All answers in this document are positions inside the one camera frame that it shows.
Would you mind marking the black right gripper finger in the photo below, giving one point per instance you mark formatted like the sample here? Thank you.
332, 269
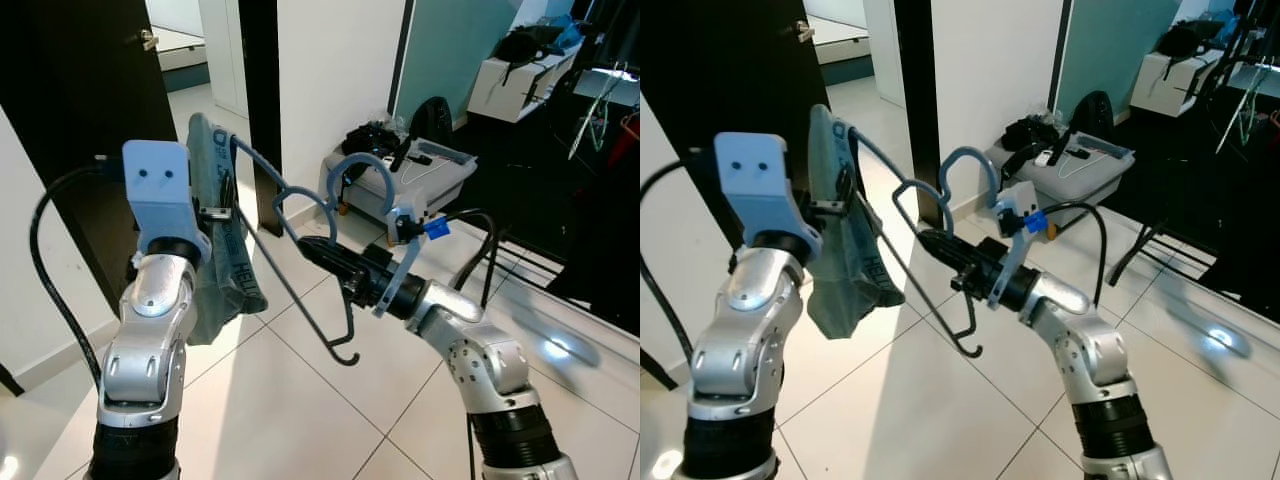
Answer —
335, 254
332, 272
952, 246
950, 263

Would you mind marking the grey green shorts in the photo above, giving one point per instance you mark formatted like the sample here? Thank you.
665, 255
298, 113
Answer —
845, 280
225, 280

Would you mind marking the grey plastic hanger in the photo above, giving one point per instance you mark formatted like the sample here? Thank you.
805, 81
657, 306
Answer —
360, 157
965, 152

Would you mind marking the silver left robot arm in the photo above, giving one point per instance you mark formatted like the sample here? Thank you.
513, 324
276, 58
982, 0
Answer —
150, 340
740, 340

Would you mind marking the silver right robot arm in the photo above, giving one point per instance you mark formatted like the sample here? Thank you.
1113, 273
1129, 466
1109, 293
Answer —
1090, 360
480, 370

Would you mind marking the white plastic hanger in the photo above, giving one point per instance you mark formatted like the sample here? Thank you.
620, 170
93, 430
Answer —
600, 100
1245, 100

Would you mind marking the grey plastic storage box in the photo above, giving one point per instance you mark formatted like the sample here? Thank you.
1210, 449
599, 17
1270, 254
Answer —
1080, 175
420, 185

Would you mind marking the black bulky gadget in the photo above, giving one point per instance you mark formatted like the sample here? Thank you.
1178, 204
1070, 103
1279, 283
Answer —
370, 140
1030, 135

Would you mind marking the small black flat gadget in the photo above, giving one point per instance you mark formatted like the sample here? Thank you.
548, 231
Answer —
1075, 153
420, 158

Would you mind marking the black backpack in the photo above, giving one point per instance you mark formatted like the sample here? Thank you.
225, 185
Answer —
1090, 115
432, 120

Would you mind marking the black carpet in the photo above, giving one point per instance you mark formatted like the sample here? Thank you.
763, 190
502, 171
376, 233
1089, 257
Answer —
1200, 200
540, 190

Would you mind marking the white shelf unit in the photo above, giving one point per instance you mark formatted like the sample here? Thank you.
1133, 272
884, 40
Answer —
520, 90
1175, 85

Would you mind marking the black bag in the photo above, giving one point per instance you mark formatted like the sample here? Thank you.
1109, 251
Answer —
530, 45
1190, 40

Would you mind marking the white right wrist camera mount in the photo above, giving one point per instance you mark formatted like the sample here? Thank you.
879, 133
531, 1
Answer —
1012, 245
405, 250

